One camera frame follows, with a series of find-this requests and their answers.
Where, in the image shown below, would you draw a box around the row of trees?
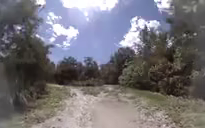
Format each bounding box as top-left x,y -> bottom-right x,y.
53,46 -> 136,87

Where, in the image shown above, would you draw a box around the gravel dirt track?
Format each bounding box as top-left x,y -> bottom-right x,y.
30,85 -> 178,128

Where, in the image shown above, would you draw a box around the dense trees and brush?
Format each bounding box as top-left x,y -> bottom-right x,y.
118,0 -> 205,101
0,0 -> 56,118

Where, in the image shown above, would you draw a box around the grass and weeds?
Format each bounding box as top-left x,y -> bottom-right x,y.
0,83 -> 205,128

